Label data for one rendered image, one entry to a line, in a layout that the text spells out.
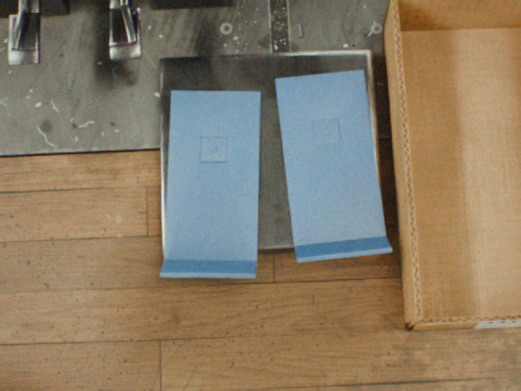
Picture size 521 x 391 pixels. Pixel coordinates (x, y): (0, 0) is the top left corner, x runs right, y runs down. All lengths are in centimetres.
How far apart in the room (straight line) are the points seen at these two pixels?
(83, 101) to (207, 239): 16
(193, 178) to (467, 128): 22
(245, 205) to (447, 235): 16
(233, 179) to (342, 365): 17
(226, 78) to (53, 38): 15
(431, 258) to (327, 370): 12
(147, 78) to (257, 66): 9
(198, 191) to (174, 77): 10
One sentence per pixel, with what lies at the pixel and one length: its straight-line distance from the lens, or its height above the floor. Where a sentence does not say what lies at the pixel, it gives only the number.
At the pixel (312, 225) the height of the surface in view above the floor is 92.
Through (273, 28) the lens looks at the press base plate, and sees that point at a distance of 93.
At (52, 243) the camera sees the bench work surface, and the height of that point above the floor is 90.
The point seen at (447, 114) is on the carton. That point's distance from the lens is 91.
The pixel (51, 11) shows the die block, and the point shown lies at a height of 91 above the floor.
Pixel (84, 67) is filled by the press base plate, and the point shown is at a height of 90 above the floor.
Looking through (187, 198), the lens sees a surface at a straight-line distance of 86.
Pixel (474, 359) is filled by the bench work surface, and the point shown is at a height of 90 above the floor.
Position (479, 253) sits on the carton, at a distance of 88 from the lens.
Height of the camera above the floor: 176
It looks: 75 degrees down
